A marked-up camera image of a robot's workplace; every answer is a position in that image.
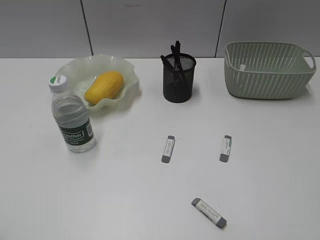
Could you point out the grey white eraser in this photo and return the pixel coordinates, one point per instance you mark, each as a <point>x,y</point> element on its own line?
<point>168,149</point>
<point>225,148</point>
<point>209,213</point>

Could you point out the black marker pen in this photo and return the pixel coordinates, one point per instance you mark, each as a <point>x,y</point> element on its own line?
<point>175,56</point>
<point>178,46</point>
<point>166,63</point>

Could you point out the yellow mango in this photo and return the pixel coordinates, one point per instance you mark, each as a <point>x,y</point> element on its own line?
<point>105,86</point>

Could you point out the clear plastic water bottle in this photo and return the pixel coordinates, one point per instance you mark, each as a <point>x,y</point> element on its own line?
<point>71,115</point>

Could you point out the waste paper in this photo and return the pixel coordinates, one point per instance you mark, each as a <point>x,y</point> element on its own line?
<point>242,67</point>

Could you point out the grey white eraser front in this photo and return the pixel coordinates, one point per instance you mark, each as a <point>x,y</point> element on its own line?
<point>209,213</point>

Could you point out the black mesh pen holder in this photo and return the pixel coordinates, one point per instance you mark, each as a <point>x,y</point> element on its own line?
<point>174,89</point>

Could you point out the translucent green wavy plate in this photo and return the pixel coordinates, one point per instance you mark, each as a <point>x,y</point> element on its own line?
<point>83,71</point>

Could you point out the pale green plastic basket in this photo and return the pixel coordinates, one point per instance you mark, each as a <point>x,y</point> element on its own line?
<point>273,70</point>

